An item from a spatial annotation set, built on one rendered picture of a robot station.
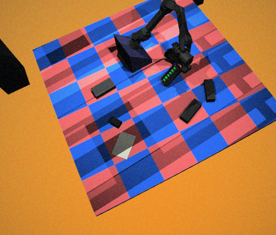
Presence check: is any cream flat rectangular panel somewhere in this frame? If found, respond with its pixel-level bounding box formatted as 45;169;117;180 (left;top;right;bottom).
111;132;136;160

